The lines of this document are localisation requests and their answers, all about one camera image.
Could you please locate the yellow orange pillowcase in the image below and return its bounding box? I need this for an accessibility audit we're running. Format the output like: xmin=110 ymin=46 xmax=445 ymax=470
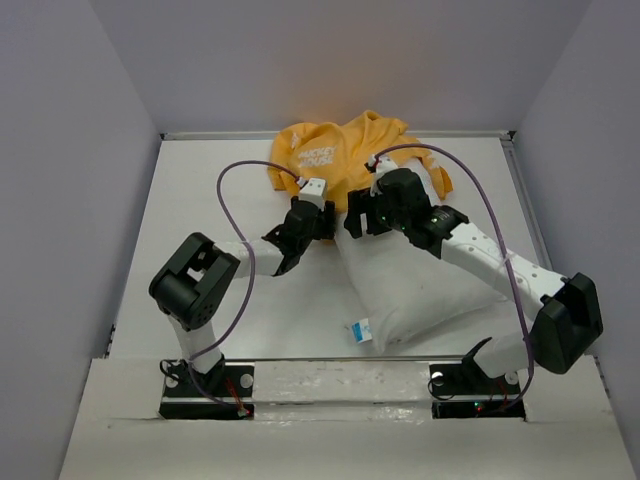
xmin=265 ymin=109 xmax=455 ymax=216

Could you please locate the white pillow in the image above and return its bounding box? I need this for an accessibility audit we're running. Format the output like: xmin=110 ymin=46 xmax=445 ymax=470
xmin=337 ymin=157 xmax=511 ymax=357

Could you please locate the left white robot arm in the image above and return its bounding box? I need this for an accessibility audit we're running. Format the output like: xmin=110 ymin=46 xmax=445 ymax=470
xmin=149 ymin=196 xmax=336 ymax=395

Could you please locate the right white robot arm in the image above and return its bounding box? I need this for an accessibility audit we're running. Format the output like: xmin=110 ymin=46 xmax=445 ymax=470
xmin=344 ymin=168 xmax=603 ymax=392

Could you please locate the blue white pillow label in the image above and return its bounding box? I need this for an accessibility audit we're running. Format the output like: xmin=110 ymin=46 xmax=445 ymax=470
xmin=347 ymin=318 xmax=373 ymax=344

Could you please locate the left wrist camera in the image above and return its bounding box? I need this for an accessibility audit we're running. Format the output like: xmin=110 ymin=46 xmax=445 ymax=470
xmin=298 ymin=177 xmax=328 ymax=210

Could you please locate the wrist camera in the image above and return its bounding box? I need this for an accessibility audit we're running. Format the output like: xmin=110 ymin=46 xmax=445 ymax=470
xmin=298 ymin=177 xmax=328 ymax=210
xmin=365 ymin=154 xmax=398 ymax=191

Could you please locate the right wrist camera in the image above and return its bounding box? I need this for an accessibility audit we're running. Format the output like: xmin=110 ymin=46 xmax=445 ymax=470
xmin=365 ymin=154 xmax=398 ymax=191

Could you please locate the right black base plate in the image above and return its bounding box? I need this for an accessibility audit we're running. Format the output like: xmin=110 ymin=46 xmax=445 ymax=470
xmin=427 ymin=363 xmax=526 ymax=420

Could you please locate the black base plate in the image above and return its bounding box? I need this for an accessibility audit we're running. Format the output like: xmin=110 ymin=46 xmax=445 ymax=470
xmin=427 ymin=363 xmax=526 ymax=420
xmin=158 ymin=360 xmax=255 ymax=421

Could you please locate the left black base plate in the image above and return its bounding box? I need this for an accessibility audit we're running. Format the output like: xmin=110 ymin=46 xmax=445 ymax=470
xmin=158 ymin=360 xmax=255 ymax=421

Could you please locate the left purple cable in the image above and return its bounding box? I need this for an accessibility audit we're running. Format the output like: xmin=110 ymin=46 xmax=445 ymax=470
xmin=187 ymin=159 xmax=304 ymax=411

